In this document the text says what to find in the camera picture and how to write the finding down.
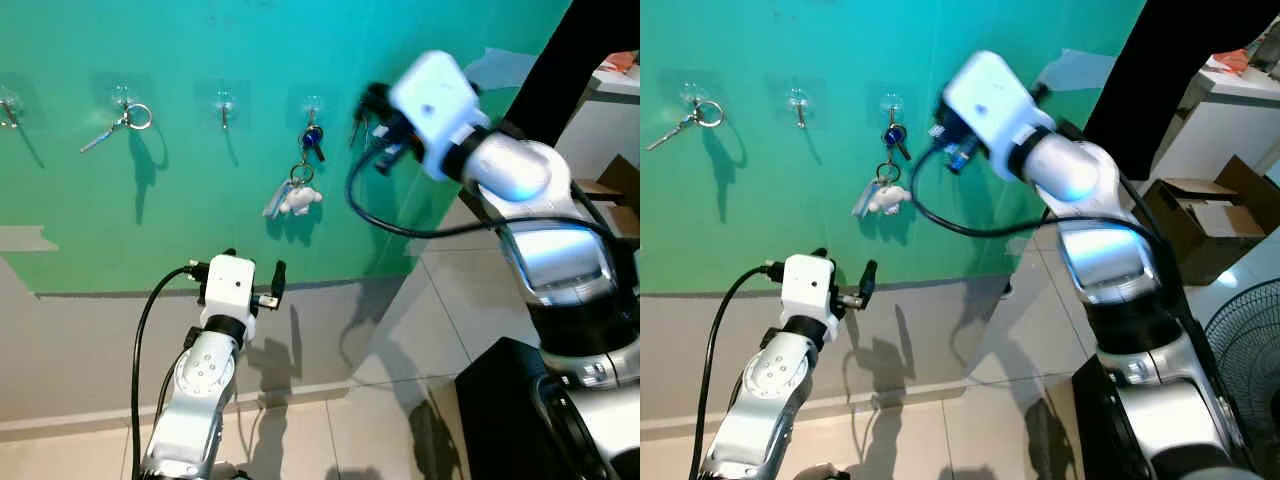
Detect grey tape patch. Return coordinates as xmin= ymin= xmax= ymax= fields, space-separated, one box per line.
xmin=463 ymin=46 xmax=542 ymax=93
xmin=0 ymin=224 xmax=60 ymax=254
xmin=1033 ymin=46 xmax=1108 ymax=93

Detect black furniture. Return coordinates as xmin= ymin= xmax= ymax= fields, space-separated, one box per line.
xmin=1083 ymin=0 xmax=1280 ymax=183
xmin=503 ymin=0 xmax=641 ymax=151

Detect white cabinet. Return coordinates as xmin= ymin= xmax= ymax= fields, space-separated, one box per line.
xmin=1150 ymin=45 xmax=1280 ymax=216
xmin=553 ymin=62 xmax=641 ymax=201

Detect open brown cardboard box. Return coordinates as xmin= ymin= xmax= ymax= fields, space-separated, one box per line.
xmin=1143 ymin=153 xmax=1280 ymax=288
xmin=573 ymin=153 xmax=641 ymax=243

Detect standing fan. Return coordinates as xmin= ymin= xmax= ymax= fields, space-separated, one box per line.
xmin=1203 ymin=278 xmax=1280 ymax=461

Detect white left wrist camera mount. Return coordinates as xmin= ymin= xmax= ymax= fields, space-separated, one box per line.
xmin=780 ymin=254 xmax=841 ymax=341
xmin=198 ymin=254 xmax=260 ymax=336

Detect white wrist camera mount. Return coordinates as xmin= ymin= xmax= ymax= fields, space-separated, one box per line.
xmin=780 ymin=254 xmax=841 ymax=341
xmin=387 ymin=50 xmax=483 ymax=183
xmin=198 ymin=254 xmax=260 ymax=336
xmin=942 ymin=50 xmax=1046 ymax=181

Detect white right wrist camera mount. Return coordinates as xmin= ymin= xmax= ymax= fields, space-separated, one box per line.
xmin=942 ymin=50 xmax=1046 ymax=181
xmin=387 ymin=50 xmax=483 ymax=183

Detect green wall sheet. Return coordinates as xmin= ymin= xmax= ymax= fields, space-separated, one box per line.
xmin=0 ymin=0 xmax=573 ymax=297
xmin=640 ymin=0 xmax=1148 ymax=297

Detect keys with white plush keychain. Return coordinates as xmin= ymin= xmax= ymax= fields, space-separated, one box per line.
xmin=262 ymin=122 xmax=328 ymax=220
xmin=851 ymin=122 xmax=914 ymax=220

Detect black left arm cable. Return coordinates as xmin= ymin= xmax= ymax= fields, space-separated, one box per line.
xmin=129 ymin=262 xmax=209 ymax=480
xmin=690 ymin=262 xmax=786 ymax=480

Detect key on silver ring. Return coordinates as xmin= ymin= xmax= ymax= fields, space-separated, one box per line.
xmin=79 ymin=100 xmax=155 ymax=154
xmin=645 ymin=98 xmax=725 ymax=153

